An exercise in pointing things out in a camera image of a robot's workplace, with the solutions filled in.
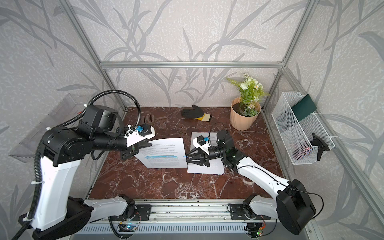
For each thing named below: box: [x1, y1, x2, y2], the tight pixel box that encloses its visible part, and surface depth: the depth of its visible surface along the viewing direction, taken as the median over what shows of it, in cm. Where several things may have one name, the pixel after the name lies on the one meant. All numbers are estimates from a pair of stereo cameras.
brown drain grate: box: [143, 114, 154, 124], surface depth 114 cm
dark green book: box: [291, 93, 317, 122], surface depth 71 cm
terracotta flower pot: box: [230, 96, 262, 131], surface depth 100 cm
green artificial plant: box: [226, 72, 271, 117], surface depth 95 cm
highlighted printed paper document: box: [133, 137, 188, 169], surface depth 65 cm
